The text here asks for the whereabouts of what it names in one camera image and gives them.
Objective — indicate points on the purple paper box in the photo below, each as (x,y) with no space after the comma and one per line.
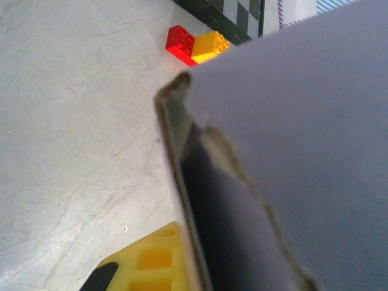
(303,136)

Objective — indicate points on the yellow toy brick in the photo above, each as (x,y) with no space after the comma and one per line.
(209,45)

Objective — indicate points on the black folding chessboard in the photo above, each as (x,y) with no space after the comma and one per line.
(239,15)

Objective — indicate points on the red toy brick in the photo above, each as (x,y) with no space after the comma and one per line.
(180,42)

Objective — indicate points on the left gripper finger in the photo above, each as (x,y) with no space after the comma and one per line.
(154,263)

